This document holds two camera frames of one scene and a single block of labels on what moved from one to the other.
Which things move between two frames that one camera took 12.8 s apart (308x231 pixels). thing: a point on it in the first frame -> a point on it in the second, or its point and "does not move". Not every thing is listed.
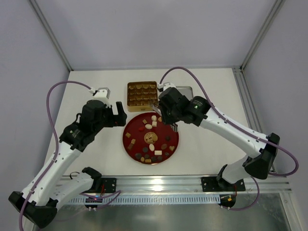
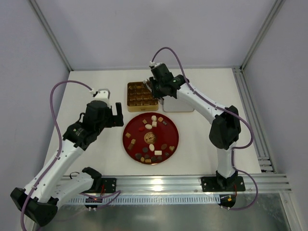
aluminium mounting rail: x=193 y=185 does not move
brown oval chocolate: x=164 y=146 does not move
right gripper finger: x=156 y=108 -> x=148 y=84
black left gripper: x=112 y=118 does not move
